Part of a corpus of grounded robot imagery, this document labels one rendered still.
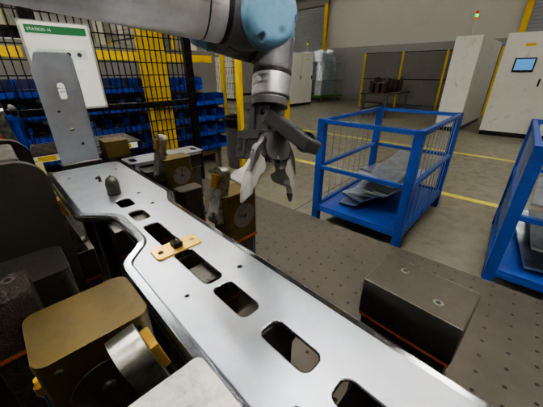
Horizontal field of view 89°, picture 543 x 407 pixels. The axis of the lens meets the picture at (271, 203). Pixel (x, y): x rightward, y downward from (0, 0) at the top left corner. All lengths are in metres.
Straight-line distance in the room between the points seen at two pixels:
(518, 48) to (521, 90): 0.83
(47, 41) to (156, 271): 1.12
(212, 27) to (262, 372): 0.40
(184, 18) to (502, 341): 0.92
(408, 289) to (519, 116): 7.70
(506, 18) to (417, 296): 14.07
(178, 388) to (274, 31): 0.37
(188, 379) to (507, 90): 7.96
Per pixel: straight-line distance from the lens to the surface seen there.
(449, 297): 0.43
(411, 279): 0.43
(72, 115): 1.17
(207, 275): 0.47
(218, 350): 0.36
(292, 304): 0.40
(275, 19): 0.40
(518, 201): 2.03
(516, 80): 8.01
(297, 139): 0.49
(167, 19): 0.39
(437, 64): 12.29
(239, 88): 3.47
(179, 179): 0.93
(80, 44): 1.47
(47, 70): 1.16
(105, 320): 0.31
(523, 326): 1.00
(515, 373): 0.87
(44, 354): 0.31
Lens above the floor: 1.28
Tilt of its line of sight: 25 degrees down
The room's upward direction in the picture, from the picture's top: straight up
